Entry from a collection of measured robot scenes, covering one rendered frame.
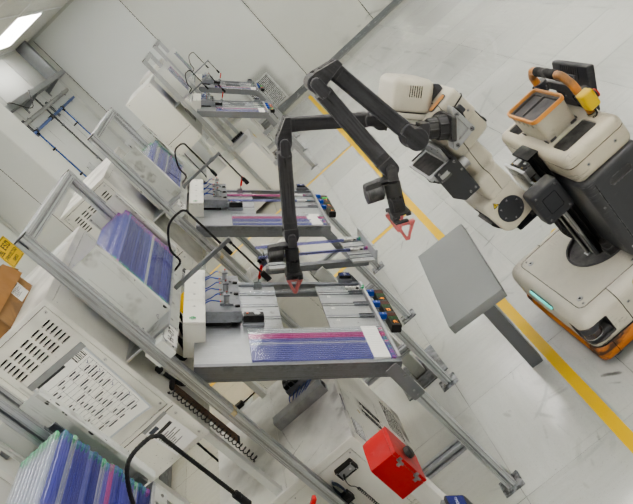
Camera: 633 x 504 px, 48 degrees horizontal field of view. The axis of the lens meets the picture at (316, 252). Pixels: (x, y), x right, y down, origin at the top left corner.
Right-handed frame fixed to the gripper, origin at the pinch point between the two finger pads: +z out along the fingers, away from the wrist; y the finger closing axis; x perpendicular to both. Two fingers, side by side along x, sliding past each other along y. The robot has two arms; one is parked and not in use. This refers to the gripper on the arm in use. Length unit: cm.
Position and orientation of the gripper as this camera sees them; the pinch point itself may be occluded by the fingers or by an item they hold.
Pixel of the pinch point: (295, 290)
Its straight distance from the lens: 295.4
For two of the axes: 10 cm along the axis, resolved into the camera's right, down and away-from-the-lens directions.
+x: 9.9, -1.1, 1.2
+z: 0.6, 9.3, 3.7
